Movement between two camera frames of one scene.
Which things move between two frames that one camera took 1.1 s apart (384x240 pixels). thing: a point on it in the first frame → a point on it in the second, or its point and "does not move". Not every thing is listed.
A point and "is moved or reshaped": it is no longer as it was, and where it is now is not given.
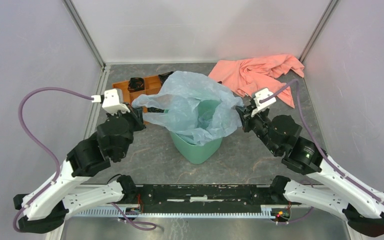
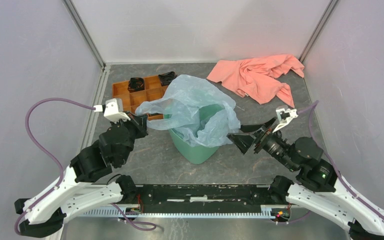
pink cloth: x=250 y=74 does not move
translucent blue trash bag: x=198 y=106 is moved or reshaped
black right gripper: x=245 y=115 → x=243 y=142
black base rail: x=204 y=198 does not move
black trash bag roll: x=136 y=84 does not move
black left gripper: x=136 y=113 → x=139 y=122
